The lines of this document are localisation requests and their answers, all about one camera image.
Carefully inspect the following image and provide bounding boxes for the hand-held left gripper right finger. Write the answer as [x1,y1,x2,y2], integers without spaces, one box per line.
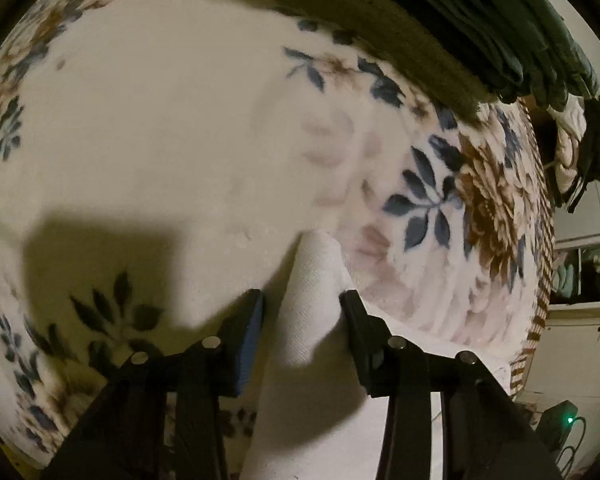
[339,289,563,480]

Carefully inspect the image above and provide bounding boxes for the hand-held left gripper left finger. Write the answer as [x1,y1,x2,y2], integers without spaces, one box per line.
[40,288,265,480]

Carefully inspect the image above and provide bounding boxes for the white pants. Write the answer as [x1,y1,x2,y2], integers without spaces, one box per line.
[247,230,511,480]

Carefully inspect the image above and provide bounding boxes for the white wardrobe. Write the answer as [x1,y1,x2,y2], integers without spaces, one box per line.
[547,125,600,411]

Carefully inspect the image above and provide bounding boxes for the brown checked bed sheet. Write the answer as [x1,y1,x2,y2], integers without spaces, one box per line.
[510,105,556,396]

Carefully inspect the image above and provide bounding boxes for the floral plush blanket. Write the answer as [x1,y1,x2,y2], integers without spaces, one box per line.
[0,0,553,471]

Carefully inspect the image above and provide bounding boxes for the pile of white clothes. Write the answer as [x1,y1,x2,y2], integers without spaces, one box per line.
[554,100,588,196]

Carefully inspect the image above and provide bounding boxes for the black cable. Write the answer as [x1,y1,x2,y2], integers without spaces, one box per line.
[555,416,590,466]

